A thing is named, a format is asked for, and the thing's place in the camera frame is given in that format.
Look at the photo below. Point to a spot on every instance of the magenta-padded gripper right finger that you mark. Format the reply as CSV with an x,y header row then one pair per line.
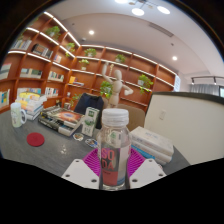
x,y
148,173

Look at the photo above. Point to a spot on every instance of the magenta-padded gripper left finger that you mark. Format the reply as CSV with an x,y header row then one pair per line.
x,y
78,173

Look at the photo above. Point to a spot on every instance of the clear plastic drink bottle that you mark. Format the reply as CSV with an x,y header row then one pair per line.
x,y
114,146

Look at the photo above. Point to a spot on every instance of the white book stack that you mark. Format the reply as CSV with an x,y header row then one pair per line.
x,y
151,141

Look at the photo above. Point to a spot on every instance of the small round badge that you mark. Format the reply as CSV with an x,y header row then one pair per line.
x,y
90,142
78,136

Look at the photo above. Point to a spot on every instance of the tall green white carton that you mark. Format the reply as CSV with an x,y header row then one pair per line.
x,y
90,121

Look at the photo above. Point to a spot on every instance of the flat round red coaster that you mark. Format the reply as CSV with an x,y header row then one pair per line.
x,y
35,139

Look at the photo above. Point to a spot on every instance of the book stack with orange cover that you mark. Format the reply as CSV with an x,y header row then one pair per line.
x,y
63,118

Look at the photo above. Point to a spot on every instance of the tan chair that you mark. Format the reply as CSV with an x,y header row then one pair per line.
x,y
136,116

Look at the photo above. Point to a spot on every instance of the yellow striped cartoon mug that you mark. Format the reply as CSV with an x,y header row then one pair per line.
x,y
16,115

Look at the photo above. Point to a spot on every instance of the wooden artist mannequin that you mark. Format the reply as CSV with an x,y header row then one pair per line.
x,y
116,86

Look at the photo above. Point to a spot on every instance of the grey curtain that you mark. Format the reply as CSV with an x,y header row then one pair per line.
x,y
203,89

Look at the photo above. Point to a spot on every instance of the orange wooden shelf unit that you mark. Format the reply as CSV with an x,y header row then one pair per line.
x,y
43,71

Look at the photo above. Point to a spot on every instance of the window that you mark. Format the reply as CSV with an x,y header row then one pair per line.
x,y
221,91

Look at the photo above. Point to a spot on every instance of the round recessed ceiling light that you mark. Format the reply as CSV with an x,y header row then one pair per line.
x,y
91,32
174,58

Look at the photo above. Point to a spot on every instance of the branched ceiling lamp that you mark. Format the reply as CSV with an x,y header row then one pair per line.
x,y
138,11

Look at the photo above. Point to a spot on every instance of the white wall switch plate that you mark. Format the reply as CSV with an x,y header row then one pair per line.
x,y
162,115

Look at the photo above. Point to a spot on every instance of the black track light rail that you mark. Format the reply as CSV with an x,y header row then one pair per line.
x,y
206,78

